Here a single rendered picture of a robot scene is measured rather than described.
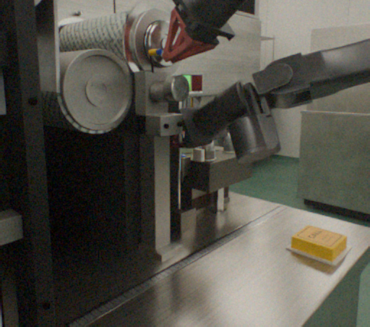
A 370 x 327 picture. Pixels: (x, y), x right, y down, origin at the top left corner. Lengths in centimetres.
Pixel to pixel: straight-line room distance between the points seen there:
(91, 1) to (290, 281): 75
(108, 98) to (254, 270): 35
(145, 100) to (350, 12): 480
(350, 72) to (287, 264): 31
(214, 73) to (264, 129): 76
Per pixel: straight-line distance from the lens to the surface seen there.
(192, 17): 49
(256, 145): 51
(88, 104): 52
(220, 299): 51
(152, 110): 55
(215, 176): 69
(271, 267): 59
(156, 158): 55
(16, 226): 37
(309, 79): 53
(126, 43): 56
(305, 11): 547
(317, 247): 63
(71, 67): 51
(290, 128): 548
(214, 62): 126
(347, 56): 55
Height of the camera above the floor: 119
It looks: 9 degrees down
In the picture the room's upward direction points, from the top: straight up
